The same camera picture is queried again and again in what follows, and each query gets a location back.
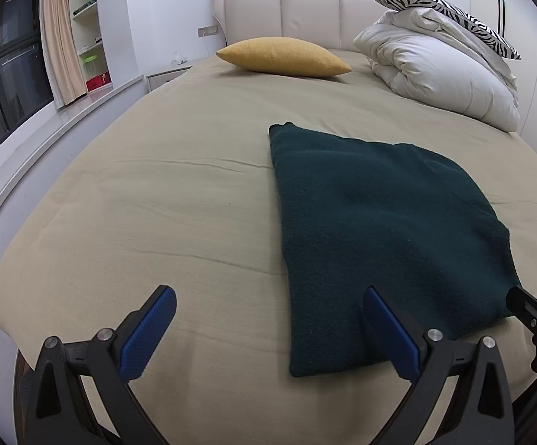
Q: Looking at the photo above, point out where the white nightstand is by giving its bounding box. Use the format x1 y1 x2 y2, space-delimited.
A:
147 66 192 91

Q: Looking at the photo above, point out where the beige padded headboard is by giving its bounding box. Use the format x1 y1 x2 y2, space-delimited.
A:
213 0 390 54

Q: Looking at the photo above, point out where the beige curtain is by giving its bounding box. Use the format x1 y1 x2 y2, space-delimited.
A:
40 0 86 106

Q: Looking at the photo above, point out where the dark green knitted garment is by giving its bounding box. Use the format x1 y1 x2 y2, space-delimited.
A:
268 122 524 378

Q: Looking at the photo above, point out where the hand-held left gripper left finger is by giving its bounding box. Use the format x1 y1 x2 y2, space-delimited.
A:
32 285 177 445

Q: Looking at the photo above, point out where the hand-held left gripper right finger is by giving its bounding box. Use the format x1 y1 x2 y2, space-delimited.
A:
363 286 515 445

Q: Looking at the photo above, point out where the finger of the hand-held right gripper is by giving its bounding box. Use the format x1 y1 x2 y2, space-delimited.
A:
506 286 537 334

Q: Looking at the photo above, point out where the dark window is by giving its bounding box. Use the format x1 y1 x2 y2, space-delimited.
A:
0 0 56 163

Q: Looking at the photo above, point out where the white folded duvet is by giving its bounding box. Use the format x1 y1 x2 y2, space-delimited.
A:
353 7 521 131

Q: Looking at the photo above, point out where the yellow pillow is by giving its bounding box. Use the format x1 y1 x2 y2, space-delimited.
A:
216 37 353 76

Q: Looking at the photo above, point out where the white open shelf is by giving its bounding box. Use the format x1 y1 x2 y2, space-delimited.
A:
69 0 111 96

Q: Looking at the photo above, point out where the zebra striped pillow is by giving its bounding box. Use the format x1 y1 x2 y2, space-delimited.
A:
374 0 522 61

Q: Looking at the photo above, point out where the bed with beige sheet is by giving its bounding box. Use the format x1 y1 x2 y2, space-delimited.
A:
0 49 537 445

